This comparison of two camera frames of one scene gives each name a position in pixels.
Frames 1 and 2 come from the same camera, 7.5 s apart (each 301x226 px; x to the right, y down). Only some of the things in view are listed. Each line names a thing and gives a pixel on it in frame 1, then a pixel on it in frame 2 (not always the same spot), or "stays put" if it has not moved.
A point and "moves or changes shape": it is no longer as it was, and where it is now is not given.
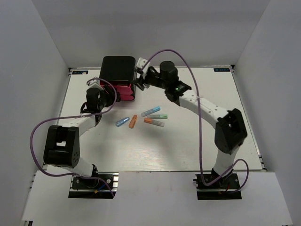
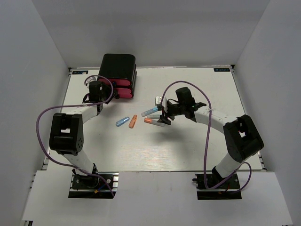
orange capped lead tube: x=154 y=122 stays put
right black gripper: x=140 y=84 → x=164 y=119
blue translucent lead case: x=122 y=121 stays put
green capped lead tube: x=162 y=116 stays put
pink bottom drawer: x=126 y=97 moves or changes shape
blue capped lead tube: x=156 y=109 stays put
